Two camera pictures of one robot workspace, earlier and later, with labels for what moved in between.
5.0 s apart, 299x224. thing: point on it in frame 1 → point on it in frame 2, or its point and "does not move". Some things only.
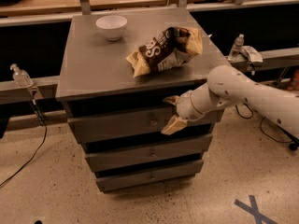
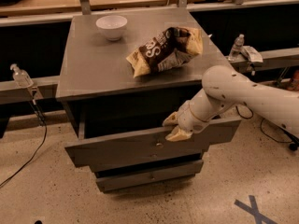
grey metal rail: x=45 y=88 does not move
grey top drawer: x=135 y=126 → x=141 y=147
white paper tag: x=252 y=54 does not move
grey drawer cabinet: x=115 y=70 does not move
